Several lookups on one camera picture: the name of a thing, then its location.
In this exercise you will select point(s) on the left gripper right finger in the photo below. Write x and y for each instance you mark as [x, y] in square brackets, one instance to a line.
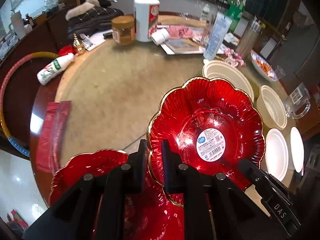
[179, 177]

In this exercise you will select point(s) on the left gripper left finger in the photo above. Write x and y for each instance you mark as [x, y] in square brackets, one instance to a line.
[128, 178]

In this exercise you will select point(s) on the white foam bowl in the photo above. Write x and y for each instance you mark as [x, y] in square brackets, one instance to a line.
[276, 155]
[297, 149]

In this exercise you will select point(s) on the red glass plate plain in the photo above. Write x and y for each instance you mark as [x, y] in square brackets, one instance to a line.
[78, 192]

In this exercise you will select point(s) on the red glass plate with sticker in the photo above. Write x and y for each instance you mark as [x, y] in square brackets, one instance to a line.
[212, 125]

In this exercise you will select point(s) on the beige plastic bowl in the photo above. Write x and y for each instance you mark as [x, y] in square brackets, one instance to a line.
[271, 108]
[220, 69]

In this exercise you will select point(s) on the red packet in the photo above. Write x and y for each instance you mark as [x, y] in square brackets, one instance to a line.
[52, 132]

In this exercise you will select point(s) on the clear glass beer mug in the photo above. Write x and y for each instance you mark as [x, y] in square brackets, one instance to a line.
[297, 104]

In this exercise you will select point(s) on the blue white plate with food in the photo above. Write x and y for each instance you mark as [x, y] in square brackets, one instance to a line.
[263, 67]

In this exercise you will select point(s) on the small white green bottle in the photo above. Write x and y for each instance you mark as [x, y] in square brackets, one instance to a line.
[54, 68]

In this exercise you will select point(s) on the red yellow hula hoop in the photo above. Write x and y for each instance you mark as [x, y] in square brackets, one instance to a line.
[19, 86]

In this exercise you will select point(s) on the small white cup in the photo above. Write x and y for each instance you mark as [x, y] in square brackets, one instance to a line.
[160, 36]

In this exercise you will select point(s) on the small gold bell ornament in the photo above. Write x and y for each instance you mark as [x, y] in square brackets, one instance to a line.
[78, 47]

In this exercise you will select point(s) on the pink cloth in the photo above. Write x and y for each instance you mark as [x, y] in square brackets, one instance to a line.
[180, 31]

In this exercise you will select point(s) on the stainless steel thermos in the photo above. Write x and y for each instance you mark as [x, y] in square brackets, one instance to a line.
[248, 39]

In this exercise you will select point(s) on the gold lid glass jar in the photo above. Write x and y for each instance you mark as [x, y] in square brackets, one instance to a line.
[123, 29]

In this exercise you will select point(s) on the dark quilted jacket fur collar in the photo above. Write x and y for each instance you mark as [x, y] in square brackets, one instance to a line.
[90, 17]

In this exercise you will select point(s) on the white liquor bottle red cap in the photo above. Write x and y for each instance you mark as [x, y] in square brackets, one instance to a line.
[146, 17]

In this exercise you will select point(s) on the green plastic bottle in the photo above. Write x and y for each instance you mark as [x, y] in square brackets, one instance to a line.
[235, 13]

